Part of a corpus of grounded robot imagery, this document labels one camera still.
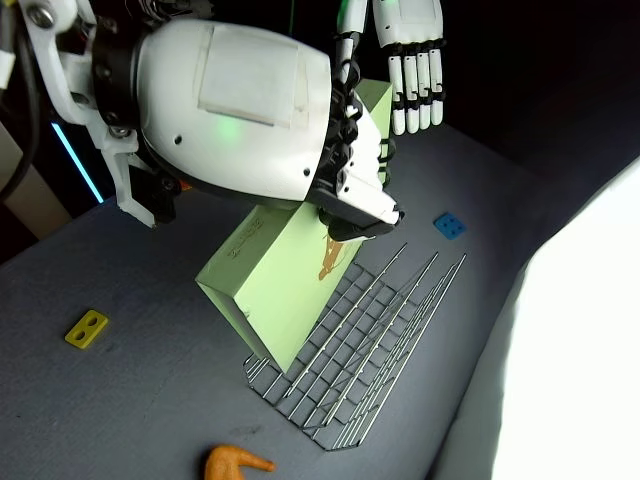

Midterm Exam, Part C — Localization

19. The yellow two-hole block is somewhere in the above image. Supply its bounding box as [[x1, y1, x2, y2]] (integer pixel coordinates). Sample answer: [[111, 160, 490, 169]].
[[64, 309, 110, 350]]

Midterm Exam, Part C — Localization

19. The light green box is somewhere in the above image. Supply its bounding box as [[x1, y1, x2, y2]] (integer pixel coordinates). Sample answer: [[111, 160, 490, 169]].
[[194, 78, 395, 375]]

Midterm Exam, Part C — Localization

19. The beige post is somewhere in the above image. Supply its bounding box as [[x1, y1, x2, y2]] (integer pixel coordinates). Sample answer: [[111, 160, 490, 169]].
[[0, 122, 72, 241]]

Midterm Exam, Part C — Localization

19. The orange toy drumstick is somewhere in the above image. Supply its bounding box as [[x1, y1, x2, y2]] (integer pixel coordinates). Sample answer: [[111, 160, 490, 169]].
[[203, 443, 277, 480]]

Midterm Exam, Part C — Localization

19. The wire dish rack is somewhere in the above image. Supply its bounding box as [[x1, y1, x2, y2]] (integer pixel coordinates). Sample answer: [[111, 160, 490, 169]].
[[243, 242, 468, 452]]

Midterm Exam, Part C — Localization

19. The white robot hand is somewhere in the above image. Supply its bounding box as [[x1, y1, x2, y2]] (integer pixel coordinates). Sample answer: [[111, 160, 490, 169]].
[[133, 18, 407, 242], [333, 0, 446, 136]]

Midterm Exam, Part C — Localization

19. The grey table cloth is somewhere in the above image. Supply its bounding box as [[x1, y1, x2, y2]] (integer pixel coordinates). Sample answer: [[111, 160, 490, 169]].
[[0, 122, 640, 480]]

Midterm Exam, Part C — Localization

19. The blue square four-hole block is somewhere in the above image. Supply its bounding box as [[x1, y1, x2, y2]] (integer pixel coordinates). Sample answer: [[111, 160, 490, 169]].
[[432, 212, 467, 241]]

